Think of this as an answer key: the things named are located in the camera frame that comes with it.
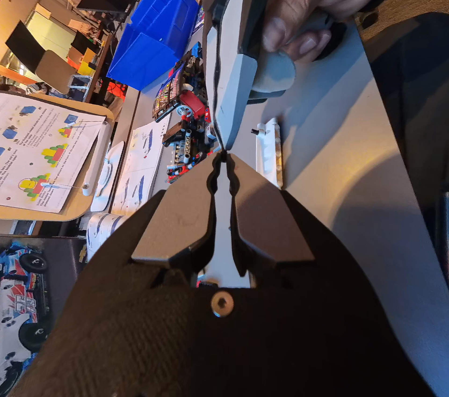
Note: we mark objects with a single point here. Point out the white building brick panel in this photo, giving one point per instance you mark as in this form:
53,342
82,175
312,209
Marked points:
266,151

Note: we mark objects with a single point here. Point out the black toy car box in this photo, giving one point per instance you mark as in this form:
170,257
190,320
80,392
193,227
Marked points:
21,298

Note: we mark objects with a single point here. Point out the building brick toy car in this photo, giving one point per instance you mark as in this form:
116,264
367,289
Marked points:
189,102

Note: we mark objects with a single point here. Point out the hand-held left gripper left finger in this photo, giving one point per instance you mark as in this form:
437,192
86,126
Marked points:
175,225

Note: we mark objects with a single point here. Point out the rolled instruction booklet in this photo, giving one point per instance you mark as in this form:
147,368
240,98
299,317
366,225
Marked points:
101,228

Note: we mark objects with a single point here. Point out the open instruction booklet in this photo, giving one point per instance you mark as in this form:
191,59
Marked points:
140,165

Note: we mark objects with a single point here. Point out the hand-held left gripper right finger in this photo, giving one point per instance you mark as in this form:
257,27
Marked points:
266,225

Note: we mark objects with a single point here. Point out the printed instruction sheet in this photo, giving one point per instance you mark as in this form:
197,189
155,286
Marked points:
52,130

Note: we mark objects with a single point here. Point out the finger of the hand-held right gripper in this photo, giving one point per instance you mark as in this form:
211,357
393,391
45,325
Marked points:
209,88
233,102

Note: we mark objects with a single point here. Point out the wooden board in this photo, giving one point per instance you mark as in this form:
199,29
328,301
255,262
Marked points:
75,209

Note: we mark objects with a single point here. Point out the blue storage bin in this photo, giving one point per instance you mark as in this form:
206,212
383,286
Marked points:
140,60
168,0

